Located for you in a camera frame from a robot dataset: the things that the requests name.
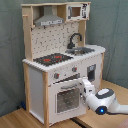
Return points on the wooden toy kitchen unit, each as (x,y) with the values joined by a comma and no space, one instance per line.
(46,40)

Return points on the white cabinet door with dispenser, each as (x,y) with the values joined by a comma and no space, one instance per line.
(91,69)

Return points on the red oven knob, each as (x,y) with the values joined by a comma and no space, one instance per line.
(74,69)
(56,76)

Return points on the red left oven knob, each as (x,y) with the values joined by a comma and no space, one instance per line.
(56,76)

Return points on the red right oven knob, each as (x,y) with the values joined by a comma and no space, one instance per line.
(74,69)

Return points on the black toy stovetop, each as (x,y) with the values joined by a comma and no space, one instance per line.
(52,59)

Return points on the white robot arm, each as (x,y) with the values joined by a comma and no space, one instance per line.
(103,101)

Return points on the white toy oven door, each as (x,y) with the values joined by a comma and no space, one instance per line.
(66,100)

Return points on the white toy microwave door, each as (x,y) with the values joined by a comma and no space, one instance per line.
(77,11)

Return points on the grey toy range hood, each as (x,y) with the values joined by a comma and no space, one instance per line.
(48,18)

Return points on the metal toy sink basin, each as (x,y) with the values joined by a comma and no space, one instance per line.
(79,51)

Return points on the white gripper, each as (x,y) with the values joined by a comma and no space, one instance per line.
(86,87)

